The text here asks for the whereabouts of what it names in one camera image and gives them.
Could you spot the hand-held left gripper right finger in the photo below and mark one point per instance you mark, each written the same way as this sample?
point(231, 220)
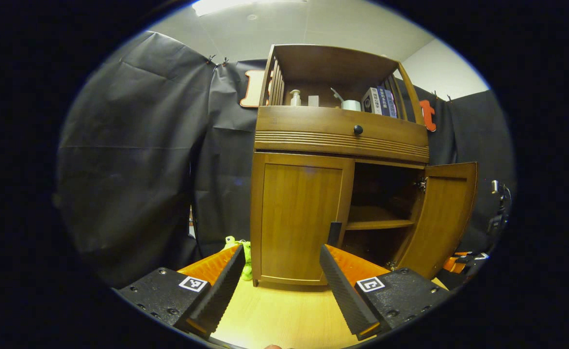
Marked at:
point(342, 295)

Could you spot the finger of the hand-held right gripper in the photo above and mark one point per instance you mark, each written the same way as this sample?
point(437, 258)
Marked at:
point(473, 257)

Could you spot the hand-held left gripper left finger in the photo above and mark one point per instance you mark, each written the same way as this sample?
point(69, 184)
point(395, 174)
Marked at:
point(221, 291)

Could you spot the wooden shoe cabinet door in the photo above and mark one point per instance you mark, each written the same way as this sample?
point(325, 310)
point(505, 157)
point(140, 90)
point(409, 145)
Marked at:
point(296, 218)
point(444, 218)

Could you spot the wooden double-door shoe cabinet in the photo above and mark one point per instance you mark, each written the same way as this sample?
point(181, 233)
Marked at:
point(333, 63)

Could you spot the metal door hinge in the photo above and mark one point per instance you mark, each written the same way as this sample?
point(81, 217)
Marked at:
point(421, 184)
point(391, 265)

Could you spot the wooden inner cabinet shelf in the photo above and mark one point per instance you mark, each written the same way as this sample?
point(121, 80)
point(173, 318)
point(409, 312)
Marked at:
point(379, 224)

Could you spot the wooden ribbed cabinet drawer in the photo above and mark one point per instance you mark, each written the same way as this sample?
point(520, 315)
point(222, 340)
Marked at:
point(303, 123)

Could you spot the green frog plush toy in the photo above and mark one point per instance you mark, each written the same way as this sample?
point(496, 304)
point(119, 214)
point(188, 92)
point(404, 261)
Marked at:
point(247, 264)

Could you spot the black equipment stand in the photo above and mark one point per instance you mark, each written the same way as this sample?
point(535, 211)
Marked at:
point(497, 223)

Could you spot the round black drawer knob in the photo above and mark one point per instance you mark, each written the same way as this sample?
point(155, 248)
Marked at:
point(358, 129)

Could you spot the black backdrop cloth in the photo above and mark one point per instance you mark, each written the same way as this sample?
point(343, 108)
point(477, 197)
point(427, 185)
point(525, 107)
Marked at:
point(129, 145)

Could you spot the light blue book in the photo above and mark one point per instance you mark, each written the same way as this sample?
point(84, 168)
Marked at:
point(392, 104)

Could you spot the white book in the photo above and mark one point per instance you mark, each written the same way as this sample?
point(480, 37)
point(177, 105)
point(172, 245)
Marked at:
point(371, 101)

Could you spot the white cup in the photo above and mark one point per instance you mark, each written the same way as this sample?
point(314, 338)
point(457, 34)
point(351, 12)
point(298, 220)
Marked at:
point(351, 105)

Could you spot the small white box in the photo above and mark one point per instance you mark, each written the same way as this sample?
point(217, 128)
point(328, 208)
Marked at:
point(313, 101)

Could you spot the white pump bottle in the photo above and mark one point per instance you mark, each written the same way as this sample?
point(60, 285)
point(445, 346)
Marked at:
point(295, 98)

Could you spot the ceiling light panel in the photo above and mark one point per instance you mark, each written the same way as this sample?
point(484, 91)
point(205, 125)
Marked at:
point(216, 6)

